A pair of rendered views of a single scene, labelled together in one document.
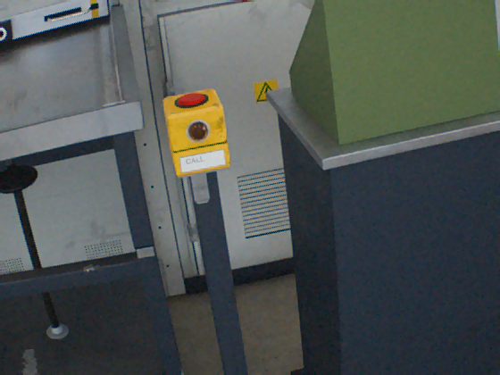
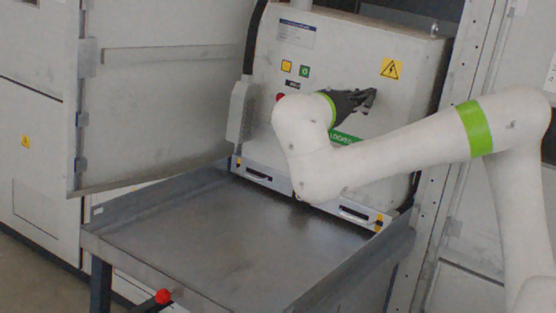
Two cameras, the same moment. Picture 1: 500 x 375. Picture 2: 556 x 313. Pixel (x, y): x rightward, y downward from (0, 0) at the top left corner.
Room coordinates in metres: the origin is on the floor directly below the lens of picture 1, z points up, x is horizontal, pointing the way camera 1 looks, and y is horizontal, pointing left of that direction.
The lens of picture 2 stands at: (0.60, -0.35, 1.59)
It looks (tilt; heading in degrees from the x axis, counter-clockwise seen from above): 21 degrees down; 38
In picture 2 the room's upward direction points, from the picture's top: 9 degrees clockwise
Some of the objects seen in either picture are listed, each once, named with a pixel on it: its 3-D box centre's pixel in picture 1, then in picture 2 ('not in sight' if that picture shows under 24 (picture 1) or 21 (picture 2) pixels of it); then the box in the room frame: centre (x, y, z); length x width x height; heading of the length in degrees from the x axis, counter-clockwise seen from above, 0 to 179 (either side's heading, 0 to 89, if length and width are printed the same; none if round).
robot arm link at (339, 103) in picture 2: not in sight; (323, 112); (1.67, 0.37, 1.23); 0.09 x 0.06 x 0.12; 98
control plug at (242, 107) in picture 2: not in sight; (243, 111); (1.82, 0.74, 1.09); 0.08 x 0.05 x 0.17; 8
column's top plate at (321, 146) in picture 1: (399, 105); not in sight; (1.49, -0.29, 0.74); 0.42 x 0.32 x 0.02; 101
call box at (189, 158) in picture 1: (195, 131); not in sight; (1.23, 0.07, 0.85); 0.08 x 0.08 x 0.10; 7
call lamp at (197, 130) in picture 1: (198, 132); not in sight; (1.18, 0.06, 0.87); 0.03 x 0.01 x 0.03; 97
